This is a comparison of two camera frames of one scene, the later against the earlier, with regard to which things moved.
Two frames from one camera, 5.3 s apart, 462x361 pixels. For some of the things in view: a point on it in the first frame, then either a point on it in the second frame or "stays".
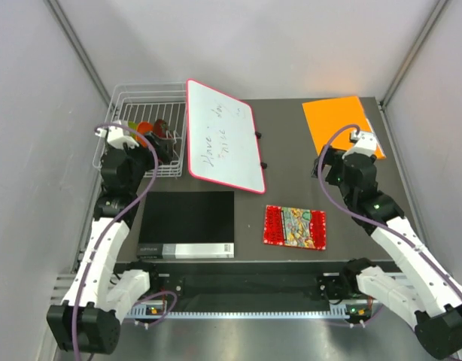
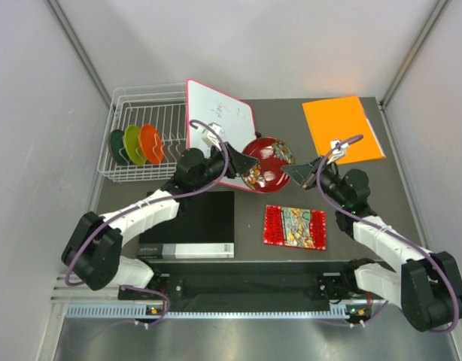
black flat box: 187,225 stays
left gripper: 163,147 to 238,162
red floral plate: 159,128 to 268,176
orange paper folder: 325,117 stays
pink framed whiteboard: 222,139 stays
